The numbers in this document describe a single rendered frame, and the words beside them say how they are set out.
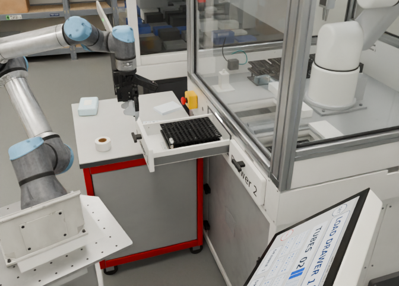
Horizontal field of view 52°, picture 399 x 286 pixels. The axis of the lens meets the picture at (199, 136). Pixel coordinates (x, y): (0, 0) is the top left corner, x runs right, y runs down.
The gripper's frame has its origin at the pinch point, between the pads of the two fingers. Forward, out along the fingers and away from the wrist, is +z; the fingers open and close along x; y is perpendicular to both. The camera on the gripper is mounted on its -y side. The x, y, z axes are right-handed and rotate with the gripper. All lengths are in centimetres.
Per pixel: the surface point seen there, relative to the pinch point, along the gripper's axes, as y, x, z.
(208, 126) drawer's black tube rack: -30.8, -1.1, 10.8
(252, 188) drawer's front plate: -33, 40, 16
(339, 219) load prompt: -28, 91, -15
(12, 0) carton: 72, -377, 26
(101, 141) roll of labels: 14.1, -21.5, 21.6
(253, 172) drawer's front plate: -33, 40, 8
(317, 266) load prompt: -16, 101, -15
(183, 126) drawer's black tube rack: -20.1, -3.1, 10.3
